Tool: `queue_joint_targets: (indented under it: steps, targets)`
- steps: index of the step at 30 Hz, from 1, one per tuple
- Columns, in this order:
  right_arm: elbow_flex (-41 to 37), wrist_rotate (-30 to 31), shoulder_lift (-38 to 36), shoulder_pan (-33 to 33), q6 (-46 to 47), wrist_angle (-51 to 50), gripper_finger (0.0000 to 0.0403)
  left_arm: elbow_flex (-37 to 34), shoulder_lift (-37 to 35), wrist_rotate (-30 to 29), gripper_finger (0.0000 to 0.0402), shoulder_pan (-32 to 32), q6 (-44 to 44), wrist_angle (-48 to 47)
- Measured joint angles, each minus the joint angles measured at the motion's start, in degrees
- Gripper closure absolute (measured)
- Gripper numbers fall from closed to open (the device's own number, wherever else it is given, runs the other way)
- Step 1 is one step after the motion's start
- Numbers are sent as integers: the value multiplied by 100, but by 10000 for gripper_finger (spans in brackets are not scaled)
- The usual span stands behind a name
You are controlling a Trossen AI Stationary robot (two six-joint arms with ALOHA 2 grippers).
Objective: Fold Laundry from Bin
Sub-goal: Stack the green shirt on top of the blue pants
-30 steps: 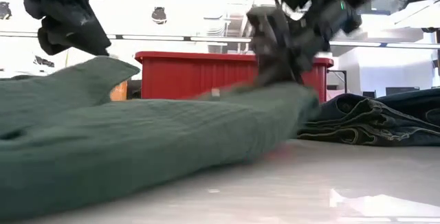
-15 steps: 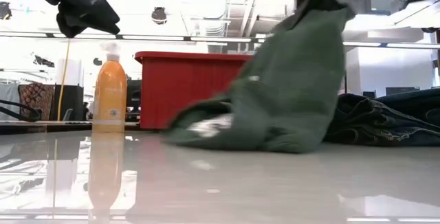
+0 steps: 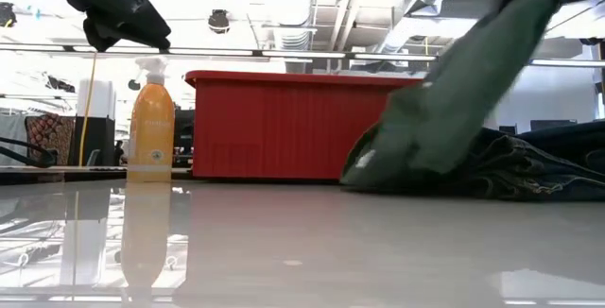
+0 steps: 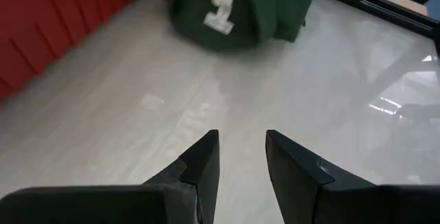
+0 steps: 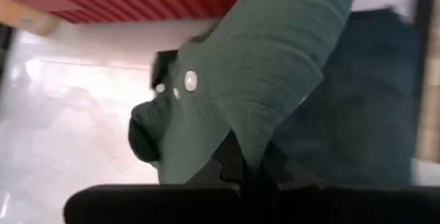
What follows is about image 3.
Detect green shirt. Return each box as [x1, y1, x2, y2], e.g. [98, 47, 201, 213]
[339, 0, 568, 191]

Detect dark denim jeans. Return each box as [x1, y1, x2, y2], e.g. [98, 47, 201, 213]
[401, 119, 605, 203]

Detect dark grey drawstring shorts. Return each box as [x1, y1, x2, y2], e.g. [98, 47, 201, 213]
[27, 0, 172, 53]

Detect red plastic laundry bin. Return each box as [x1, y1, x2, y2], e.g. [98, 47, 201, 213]
[183, 70, 426, 181]

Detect dark computer monitor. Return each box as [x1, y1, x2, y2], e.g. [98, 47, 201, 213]
[529, 118, 579, 132]

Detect orange spray bottle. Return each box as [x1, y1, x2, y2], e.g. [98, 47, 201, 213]
[126, 56, 177, 185]

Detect person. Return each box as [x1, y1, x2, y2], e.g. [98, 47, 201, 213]
[112, 140, 127, 166]

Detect black box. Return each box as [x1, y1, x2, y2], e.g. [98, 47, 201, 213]
[68, 116, 116, 167]

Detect red patterned cloth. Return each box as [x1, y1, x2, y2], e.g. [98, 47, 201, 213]
[26, 112, 77, 166]

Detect grey hanging cloth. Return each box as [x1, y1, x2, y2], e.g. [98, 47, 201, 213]
[0, 113, 27, 167]

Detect ribbed silver air duct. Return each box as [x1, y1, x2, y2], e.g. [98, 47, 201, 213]
[262, 0, 317, 53]

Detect yellow cable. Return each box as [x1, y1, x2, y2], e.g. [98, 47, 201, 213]
[78, 50, 98, 167]

